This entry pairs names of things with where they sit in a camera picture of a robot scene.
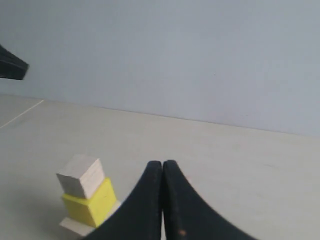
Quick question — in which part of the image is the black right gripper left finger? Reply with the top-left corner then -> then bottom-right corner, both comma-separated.
84,160 -> 163,240

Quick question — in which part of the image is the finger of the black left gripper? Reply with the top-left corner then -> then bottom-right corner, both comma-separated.
0,45 -> 29,81

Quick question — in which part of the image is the yellow cube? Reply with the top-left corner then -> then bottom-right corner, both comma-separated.
62,177 -> 117,228

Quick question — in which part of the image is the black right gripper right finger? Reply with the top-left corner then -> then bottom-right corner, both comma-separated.
162,160 -> 254,240

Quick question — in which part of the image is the large wooden cube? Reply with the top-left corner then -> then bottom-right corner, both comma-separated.
59,200 -> 122,238

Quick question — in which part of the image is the medium wooden cube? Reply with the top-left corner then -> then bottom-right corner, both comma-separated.
56,154 -> 105,199

